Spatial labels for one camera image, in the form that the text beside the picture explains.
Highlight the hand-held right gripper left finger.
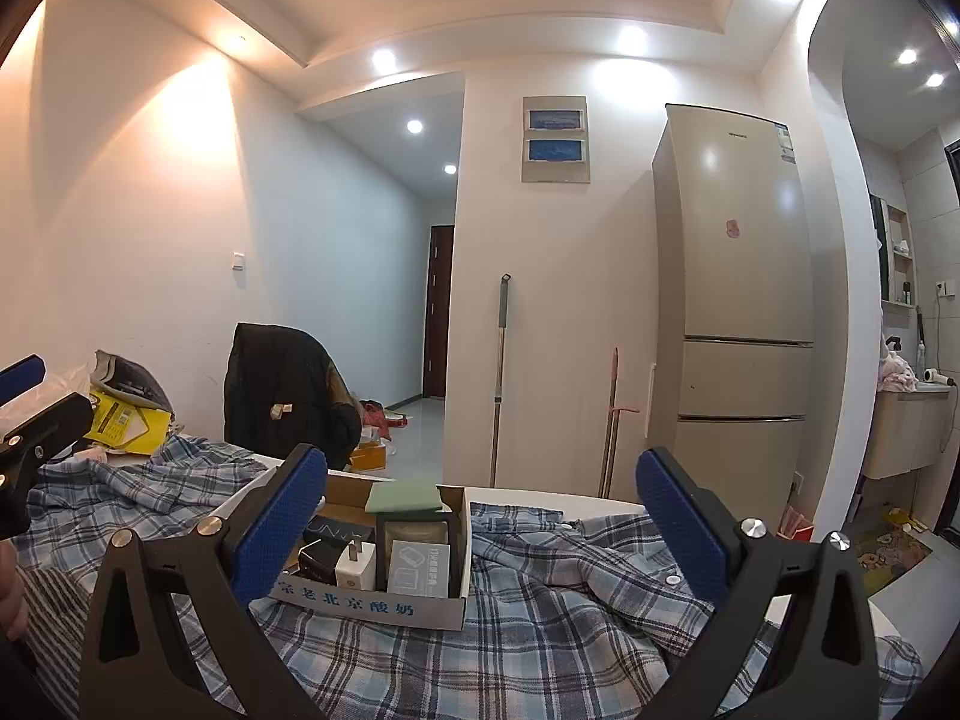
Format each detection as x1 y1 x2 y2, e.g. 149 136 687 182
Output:
79 442 329 720

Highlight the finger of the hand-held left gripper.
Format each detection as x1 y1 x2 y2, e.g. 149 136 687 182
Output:
0 392 95 541
0 354 47 410

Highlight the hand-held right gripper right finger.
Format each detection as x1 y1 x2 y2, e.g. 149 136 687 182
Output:
636 446 882 720

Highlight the small black box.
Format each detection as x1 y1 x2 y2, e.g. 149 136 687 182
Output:
298 544 346 584

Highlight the black patterned box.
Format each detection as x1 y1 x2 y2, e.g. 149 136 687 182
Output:
304 514 380 552

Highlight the white power adapter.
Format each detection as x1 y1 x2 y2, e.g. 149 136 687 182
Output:
335 540 378 590

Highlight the shallow cardboard box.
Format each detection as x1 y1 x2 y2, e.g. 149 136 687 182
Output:
270 469 473 631

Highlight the green card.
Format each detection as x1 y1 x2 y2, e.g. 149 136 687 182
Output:
365 481 443 518

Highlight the grey booklet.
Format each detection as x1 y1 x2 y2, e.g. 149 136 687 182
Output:
388 540 451 593

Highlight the person's left hand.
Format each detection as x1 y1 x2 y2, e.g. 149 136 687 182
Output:
0 540 29 638

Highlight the white plastic bag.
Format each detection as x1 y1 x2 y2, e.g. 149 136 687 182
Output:
41 361 97 400

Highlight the yellow carton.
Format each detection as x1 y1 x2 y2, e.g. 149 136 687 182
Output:
81 382 173 455

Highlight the grey striped cloth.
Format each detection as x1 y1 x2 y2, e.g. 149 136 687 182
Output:
15 566 102 720

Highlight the grey bag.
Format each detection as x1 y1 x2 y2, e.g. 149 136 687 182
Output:
91 349 175 415

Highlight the small yellow floor box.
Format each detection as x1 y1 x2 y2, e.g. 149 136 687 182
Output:
349 439 391 473

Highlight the black jacket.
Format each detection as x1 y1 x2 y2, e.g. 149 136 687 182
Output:
223 322 362 470

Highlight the blue plaid shirt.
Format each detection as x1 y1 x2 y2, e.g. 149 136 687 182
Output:
0 431 923 720

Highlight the colourful floor mat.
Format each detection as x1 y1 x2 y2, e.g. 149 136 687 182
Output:
851 510 953 601

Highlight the beige vanity cabinet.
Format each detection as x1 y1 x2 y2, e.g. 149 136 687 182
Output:
862 386 957 481

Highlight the beige refrigerator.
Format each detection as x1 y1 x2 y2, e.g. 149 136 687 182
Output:
651 103 816 511

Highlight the pink cloth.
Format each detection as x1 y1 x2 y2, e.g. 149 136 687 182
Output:
877 352 920 392

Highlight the dark wooden door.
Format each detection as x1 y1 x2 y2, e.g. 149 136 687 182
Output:
424 223 456 398

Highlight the pink broom handle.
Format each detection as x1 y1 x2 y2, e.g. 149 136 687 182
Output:
598 347 640 497

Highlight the grey mop handle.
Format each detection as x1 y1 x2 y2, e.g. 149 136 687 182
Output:
489 272 513 488

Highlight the wall niche shelf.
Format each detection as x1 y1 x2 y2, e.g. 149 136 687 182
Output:
881 202 917 308

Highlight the wall electrical panel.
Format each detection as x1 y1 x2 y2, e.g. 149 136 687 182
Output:
521 95 590 185

